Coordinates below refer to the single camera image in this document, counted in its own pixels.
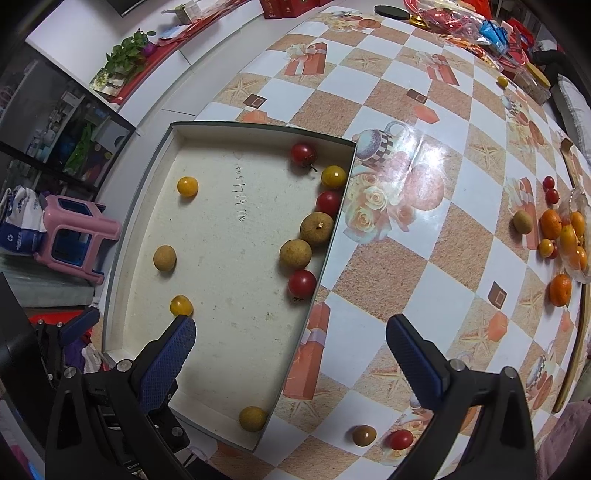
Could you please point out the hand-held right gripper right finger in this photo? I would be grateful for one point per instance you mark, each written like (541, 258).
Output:
(415, 355)

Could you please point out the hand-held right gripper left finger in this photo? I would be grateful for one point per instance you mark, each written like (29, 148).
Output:
(168, 364)

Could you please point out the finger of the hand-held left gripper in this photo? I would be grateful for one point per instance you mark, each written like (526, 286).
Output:
(81, 323)
(173, 431)

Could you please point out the yellow cherry tomato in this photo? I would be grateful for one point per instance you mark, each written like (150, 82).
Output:
(502, 81)
(187, 186)
(334, 176)
(181, 305)

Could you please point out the white cardboard box tray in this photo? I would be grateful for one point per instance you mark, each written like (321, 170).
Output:
(231, 277)

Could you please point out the red cherry tomato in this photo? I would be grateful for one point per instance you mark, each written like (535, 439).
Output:
(303, 153)
(328, 203)
(302, 284)
(400, 439)
(548, 182)
(551, 196)

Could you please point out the brown longan with stem mark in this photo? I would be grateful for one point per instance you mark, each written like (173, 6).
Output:
(316, 228)

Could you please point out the purple and white cloth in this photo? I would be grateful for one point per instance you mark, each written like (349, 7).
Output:
(85, 357)

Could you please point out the checkered printed tablecloth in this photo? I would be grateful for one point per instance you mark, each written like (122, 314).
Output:
(415, 277)

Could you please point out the pink plastic stool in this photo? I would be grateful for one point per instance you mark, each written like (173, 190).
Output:
(78, 230)

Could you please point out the white printed plastic bag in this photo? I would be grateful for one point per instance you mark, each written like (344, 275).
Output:
(21, 221)

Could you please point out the wooden tray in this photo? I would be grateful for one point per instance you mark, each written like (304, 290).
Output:
(572, 369)

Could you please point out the orange cherry tomato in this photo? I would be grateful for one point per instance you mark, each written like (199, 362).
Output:
(546, 248)

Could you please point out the dark glass cabinet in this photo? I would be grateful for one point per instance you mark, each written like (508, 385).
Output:
(55, 129)

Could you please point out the clear plastic bag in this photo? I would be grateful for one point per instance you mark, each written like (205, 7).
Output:
(575, 201)

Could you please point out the printed photo card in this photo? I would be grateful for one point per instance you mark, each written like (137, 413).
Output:
(108, 82)

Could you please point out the green potted plant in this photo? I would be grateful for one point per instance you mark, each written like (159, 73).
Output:
(129, 50)

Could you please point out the white cushion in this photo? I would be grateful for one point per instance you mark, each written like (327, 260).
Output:
(575, 110)

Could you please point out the red runner cloth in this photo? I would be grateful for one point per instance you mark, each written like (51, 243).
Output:
(184, 37)

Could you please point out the pile of plastic bags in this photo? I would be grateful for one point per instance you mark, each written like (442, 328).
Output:
(475, 27)

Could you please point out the black round lid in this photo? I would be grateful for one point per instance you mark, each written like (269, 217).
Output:
(392, 11)

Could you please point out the red gift boxes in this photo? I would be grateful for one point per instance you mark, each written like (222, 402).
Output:
(286, 7)

